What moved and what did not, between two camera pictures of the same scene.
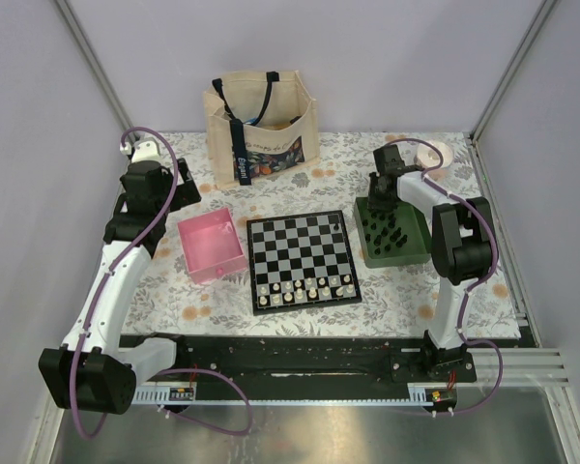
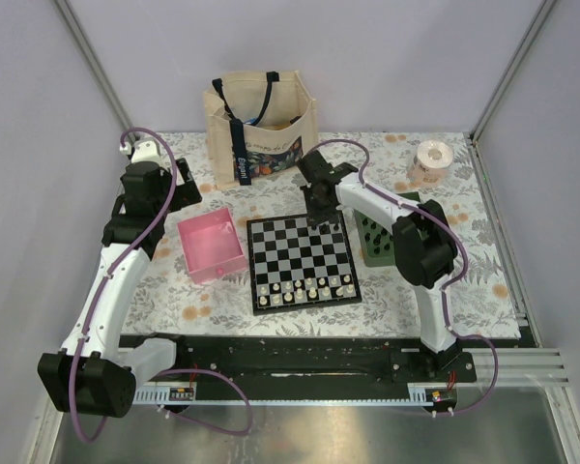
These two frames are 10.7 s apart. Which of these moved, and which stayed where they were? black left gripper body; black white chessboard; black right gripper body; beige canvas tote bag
Moved: black right gripper body
Stayed: black left gripper body; beige canvas tote bag; black white chessboard
